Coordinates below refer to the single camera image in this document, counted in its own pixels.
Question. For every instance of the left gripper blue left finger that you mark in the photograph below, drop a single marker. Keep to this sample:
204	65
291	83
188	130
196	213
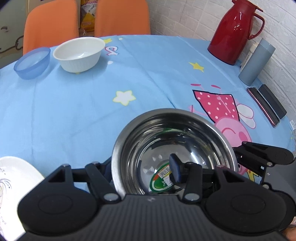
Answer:
104	168

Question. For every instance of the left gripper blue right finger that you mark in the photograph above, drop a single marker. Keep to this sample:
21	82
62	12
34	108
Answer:
181	173

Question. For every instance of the stainless steel bowl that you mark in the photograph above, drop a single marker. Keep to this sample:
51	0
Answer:
140	157

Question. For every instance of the white floral deep plate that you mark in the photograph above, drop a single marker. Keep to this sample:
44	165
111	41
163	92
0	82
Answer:
18	178

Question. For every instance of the right hand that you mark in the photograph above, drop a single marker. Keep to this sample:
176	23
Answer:
290	234

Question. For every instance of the blue cartoon tablecloth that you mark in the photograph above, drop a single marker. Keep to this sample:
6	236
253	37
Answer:
61	117

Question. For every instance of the smartphone with pink edge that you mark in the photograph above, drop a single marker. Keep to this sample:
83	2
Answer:
264	106

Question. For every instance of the black rectangular box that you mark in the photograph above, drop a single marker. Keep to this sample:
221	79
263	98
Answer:
272	101

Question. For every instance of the white ribbed ceramic bowl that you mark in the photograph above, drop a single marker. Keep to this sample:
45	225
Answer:
79	54

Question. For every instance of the blue translucent plastic bowl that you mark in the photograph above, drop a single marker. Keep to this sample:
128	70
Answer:
33	64

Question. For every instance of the red thermos jug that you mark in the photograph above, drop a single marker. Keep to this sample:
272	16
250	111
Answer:
234	30

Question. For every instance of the right orange chair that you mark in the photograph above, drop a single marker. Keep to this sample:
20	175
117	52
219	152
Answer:
119	17

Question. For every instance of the orange chair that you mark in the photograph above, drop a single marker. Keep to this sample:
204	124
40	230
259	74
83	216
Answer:
119	17
50	25

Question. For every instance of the grey cylindrical tumbler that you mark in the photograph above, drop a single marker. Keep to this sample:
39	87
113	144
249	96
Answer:
256	62

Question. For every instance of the left orange chair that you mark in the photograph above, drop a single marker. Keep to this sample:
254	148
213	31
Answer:
50	25

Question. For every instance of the yellow snack bag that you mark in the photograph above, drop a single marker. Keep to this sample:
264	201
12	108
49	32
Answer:
87	12

